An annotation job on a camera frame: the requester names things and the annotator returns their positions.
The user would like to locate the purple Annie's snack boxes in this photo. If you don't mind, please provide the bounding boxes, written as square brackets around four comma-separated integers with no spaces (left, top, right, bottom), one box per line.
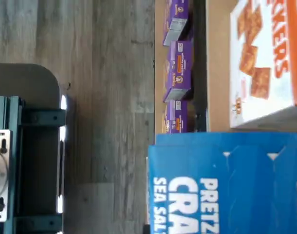
[154,0,195,135]

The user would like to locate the black metal shelf rack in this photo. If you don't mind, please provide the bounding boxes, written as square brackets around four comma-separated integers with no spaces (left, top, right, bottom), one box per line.
[191,0,211,134]

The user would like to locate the orange pretzel crackers box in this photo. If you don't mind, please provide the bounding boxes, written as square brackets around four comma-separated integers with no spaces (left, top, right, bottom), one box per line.
[229,0,297,134]

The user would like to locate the blue pretzel crackers box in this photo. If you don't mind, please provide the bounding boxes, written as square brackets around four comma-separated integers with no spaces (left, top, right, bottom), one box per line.
[147,131,297,234]

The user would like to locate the purple Annie's snack box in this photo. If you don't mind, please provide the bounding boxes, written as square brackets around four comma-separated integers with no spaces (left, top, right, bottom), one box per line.
[162,99,189,134]
[162,0,195,46]
[162,40,195,103]

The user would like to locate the particleboard shelf board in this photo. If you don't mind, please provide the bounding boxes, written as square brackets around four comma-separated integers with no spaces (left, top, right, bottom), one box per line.
[205,0,239,133]

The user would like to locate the silver robot mounting plate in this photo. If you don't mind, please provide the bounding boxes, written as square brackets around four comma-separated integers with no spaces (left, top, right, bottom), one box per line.
[0,130,12,223]

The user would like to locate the green aluminium base frame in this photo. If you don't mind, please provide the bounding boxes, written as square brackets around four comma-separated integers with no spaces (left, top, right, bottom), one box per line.
[0,96,67,234]

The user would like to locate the dark grey base platform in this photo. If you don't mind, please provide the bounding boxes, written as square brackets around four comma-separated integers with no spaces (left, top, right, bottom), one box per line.
[0,62,61,234]

